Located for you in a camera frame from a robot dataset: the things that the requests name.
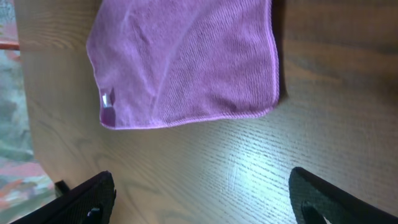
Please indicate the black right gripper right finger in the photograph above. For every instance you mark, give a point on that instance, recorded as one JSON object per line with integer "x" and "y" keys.
{"x": 315, "y": 200}

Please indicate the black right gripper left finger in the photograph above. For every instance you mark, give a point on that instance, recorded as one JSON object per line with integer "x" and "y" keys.
{"x": 90, "y": 202}

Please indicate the purple microfiber cloth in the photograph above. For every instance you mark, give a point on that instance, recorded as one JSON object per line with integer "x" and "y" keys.
{"x": 159, "y": 64}

